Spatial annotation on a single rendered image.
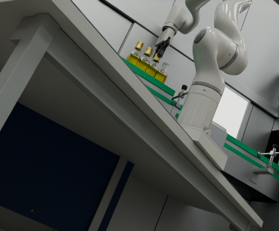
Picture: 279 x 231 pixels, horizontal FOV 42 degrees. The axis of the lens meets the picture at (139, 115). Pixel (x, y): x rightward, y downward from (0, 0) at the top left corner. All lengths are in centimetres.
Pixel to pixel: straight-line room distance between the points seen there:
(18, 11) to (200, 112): 74
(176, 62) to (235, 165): 67
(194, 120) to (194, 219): 98
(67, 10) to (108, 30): 134
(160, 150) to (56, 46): 49
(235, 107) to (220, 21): 92
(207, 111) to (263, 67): 135
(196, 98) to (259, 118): 123
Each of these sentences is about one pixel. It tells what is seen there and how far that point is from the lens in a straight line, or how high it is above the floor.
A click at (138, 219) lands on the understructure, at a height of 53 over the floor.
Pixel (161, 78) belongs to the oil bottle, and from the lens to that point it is 193.
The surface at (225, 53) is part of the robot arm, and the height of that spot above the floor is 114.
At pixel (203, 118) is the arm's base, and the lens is 132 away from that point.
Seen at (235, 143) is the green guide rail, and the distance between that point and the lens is 211.
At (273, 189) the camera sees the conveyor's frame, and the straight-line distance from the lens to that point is 226.
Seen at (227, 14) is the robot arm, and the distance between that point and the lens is 157.
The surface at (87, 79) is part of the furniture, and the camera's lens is 85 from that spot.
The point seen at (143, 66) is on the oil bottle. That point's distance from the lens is 189.
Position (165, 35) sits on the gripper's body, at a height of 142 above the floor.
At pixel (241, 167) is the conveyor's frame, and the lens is 210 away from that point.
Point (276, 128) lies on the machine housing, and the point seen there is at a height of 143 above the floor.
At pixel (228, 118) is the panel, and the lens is 232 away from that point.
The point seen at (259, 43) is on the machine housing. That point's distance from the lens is 268.
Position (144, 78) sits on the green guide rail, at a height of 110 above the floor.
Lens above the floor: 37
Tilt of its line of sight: 19 degrees up
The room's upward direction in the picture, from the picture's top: 24 degrees clockwise
